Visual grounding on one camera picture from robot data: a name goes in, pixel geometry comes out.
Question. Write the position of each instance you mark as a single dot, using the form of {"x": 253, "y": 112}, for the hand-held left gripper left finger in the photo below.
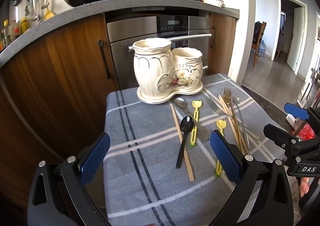
{"x": 96, "y": 158}

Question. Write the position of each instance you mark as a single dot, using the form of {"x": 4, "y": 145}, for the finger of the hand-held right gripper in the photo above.
{"x": 277, "y": 136}
{"x": 296, "y": 112}

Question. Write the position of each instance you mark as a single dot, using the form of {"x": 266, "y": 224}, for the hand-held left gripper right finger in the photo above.
{"x": 225, "y": 158}

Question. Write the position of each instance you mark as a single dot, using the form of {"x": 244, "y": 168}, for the yellow tulip-shaped plastic utensil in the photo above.
{"x": 221, "y": 124}
{"x": 196, "y": 104}

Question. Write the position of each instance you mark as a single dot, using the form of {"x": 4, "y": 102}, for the black plastic spoon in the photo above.
{"x": 187, "y": 124}

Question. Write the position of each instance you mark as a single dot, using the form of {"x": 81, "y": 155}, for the silver flower-headed spoon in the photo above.
{"x": 235, "y": 99}

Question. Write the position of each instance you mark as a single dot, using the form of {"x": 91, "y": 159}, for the cream floral ceramic utensil holder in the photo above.
{"x": 150, "y": 71}

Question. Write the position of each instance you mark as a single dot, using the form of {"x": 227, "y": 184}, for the person's right hand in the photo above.
{"x": 304, "y": 186}

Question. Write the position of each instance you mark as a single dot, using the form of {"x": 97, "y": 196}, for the red plastic bag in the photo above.
{"x": 306, "y": 132}

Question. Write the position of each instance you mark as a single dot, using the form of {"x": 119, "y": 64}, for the silver fork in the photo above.
{"x": 215, "y": 110}

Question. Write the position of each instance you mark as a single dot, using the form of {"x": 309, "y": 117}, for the grey plaid tablecloth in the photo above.
{"x": 145, "y": 121}

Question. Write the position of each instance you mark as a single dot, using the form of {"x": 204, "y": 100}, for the gold fork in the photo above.
{"x": 227, "y": 93}

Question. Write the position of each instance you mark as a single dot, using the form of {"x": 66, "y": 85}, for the clear water jug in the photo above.
{"x": 261, "y": 49}

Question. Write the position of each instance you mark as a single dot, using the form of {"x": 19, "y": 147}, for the white door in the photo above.
{"x": 296, "y": 38}

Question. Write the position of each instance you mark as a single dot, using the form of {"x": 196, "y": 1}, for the wooden chair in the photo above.
{"x": 255, "y": 48}

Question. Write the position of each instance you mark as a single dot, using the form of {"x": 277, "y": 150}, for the cream ceramic holder tray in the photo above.
{"x": 155, "y": 98}

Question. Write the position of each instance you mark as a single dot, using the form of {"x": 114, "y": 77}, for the wooden cabinet door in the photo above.
{"x": 75, "y": 61}
{"x": 25, "y": 106}
{"x": 223, "y": 41}

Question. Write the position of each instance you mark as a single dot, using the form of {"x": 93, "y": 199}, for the stainless steel oven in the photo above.
{"x": 140, "y": 38}

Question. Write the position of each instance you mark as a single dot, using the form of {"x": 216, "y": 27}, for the glass bowl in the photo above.
{"x": 212, "y": 1}

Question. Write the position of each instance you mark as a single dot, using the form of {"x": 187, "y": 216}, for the grey speckled countertop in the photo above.
{"x": 75, "y": 16}

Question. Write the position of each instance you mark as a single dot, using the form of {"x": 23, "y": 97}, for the yellow spatula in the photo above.
{"x": 49, "y": 14}

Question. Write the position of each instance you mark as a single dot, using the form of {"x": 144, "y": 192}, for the row of condiment bottles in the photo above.
{"x": 15, "y": 29}

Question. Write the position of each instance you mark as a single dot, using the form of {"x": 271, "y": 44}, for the steel slotted spoon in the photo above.
{"x": 35, "y": 6}

